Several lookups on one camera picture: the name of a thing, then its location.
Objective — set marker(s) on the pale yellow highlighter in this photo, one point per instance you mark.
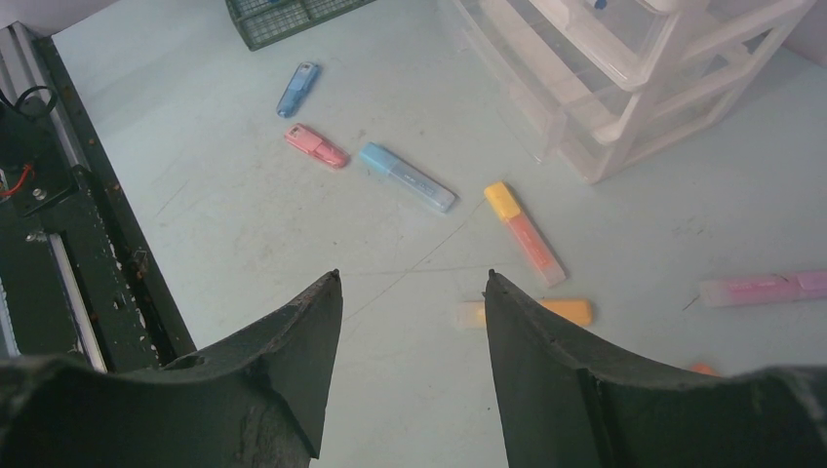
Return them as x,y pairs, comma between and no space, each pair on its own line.
472,315

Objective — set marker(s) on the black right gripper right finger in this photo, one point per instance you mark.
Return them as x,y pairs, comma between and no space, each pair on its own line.
568,398

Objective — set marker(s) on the blue transparent correction tape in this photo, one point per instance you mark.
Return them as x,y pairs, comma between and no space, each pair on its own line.
298,88

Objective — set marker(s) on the yellow pink highlighter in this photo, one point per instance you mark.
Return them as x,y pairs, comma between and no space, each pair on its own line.
535,249

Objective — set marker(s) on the white plastic drawer organizer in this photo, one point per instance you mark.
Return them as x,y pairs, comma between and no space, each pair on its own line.
605,89

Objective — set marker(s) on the orange grey highlighter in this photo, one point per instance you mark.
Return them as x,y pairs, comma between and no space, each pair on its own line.
703,369

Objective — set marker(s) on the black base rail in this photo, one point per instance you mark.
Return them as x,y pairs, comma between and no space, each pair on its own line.
77,274

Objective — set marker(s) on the pink correction tape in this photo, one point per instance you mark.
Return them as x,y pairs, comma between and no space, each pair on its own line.
316,146

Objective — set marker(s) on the green wire mesh rack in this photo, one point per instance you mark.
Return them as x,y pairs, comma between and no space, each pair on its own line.
261,23

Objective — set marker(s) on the light blue highlighter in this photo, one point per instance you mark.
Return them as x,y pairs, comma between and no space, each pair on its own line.
437,196

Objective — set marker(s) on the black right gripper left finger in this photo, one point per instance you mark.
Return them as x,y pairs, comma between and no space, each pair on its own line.
257,398

